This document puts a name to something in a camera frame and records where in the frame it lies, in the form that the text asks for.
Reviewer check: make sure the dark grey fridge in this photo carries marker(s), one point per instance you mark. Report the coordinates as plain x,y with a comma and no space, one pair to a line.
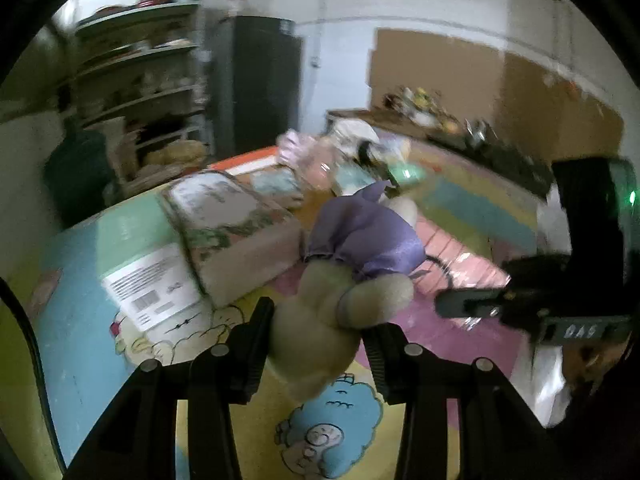
255,85

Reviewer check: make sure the green cardboard box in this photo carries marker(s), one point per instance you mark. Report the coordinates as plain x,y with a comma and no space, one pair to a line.
150,285

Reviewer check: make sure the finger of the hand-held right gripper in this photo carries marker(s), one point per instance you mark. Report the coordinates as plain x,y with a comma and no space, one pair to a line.
470,302

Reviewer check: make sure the white shelf rack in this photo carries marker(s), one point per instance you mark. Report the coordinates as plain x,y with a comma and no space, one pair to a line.
140,85

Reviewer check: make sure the floral tissue box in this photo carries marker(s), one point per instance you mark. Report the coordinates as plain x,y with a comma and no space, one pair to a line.
235,240

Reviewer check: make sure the green white tissue pack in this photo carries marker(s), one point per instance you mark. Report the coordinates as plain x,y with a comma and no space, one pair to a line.
275,182

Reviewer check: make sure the bag of yellow produce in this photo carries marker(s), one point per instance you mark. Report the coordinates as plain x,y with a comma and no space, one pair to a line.
175,152

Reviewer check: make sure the plush toy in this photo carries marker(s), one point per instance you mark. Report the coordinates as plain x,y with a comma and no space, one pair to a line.
307,160
320,320

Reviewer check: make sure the group of condiment bottles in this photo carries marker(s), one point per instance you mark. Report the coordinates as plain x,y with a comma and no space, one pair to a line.
420,102

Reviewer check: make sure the glass jar with red lid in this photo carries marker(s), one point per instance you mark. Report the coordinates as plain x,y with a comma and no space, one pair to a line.
236,4

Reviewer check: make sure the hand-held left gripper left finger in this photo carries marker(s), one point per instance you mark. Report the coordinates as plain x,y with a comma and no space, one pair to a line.
257,345

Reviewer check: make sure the person's white clothing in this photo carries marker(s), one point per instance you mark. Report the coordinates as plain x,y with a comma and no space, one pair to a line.
550,385

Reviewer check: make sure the kitchen counter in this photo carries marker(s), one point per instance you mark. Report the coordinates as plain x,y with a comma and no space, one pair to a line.
380,122

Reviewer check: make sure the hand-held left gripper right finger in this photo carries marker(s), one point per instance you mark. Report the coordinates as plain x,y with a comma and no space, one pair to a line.
380,360

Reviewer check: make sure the blue water jug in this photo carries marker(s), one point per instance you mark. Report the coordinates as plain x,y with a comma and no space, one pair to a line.
80,180

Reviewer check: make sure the brown cardboard sheet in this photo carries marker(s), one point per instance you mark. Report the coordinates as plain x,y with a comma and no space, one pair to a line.
450,65

